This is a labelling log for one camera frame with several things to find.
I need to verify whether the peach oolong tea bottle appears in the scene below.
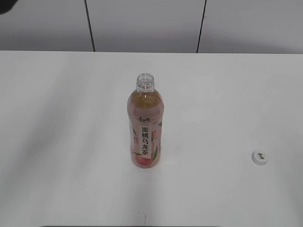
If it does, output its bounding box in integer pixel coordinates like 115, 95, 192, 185
127, 73, 164, 168

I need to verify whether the white bottle cap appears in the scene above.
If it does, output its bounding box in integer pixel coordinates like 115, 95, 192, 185
251, 150, 268, 166

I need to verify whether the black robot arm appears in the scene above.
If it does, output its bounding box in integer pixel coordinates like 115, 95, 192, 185
0, 0, 18, 15

